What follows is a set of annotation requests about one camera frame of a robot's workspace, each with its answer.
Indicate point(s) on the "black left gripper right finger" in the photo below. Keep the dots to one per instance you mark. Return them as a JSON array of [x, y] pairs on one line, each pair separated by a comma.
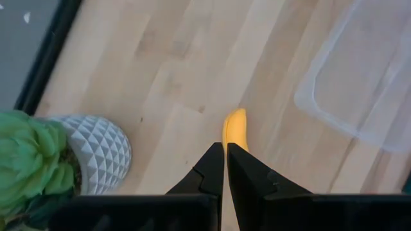
[[250, 186]]

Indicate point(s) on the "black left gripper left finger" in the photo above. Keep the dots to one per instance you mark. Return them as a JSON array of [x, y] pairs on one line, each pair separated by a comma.
[[205, 179]]

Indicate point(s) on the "yellow toy banana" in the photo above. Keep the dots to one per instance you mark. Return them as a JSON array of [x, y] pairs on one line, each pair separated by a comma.
[[236, 128]]

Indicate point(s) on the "clear plastic tupperware container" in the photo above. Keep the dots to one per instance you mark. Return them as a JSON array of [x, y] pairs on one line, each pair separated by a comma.
[[353, 80]]

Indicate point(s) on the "succulent in white patterned pot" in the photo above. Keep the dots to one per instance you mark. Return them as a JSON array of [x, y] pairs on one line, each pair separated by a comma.
[[96, 150]]

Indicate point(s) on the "dark green cloth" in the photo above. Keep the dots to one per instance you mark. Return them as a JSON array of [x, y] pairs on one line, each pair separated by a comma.
[[407, 184]]

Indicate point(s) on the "white floor scrap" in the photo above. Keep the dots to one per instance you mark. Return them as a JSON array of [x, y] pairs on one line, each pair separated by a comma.
[[27, 16]]

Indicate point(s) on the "black aluminium table frame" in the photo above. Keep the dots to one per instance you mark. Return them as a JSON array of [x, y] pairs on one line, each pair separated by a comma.
[[48, 54]]

